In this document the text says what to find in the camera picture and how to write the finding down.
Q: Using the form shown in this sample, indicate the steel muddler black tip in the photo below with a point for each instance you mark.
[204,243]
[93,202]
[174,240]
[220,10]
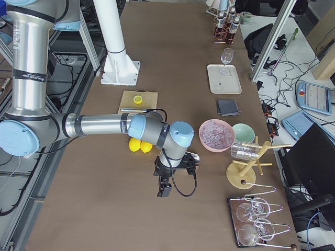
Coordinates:
[132,110]

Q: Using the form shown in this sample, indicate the folded grey cloth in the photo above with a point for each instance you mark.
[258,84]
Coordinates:
[227,108]

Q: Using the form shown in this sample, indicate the glass mug on stand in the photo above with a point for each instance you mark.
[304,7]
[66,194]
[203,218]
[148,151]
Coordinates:
[245,150]

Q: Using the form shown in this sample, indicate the tea bottle white cap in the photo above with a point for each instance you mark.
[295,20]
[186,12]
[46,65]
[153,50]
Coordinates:
[233,29]
[231,16]
[220,23]

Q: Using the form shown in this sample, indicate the wooden cup tree stand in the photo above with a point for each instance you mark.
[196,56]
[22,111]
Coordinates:
[240,173]

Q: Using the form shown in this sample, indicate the clear wine glass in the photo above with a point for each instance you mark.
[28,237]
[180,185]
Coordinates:
[226,58]

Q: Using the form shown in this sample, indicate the green bowl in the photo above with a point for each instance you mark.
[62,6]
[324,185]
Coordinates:
[243,132]

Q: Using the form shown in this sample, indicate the teach pendant tablet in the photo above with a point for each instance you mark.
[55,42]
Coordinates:
[314,97]

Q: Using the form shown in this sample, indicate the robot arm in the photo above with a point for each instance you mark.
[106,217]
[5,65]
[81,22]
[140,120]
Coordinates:
[28,126]

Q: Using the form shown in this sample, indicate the yellow lemon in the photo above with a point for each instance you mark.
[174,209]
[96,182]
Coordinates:
[145,146]
[134,144]

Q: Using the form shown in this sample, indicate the pink bowl of ice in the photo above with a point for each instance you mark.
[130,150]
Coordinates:
[216,135]

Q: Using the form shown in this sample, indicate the black tray with glasses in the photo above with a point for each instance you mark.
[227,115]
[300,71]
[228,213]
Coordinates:
[250,220]

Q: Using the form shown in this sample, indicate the copper wire bottle basket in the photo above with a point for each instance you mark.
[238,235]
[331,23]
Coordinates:
[222,36]

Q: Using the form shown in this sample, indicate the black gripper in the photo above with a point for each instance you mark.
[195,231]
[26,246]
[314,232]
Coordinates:
[163,171]

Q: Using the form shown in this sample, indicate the half lemon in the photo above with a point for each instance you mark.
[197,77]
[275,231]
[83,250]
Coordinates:
[137,99]

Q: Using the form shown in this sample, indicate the bamboo cutting board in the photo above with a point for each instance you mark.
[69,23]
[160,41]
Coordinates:
[149,100]

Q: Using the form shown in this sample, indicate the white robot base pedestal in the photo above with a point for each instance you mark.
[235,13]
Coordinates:
[119,68]

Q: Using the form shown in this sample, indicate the cream rabbit tray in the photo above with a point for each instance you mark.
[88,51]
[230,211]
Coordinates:
[223,79]

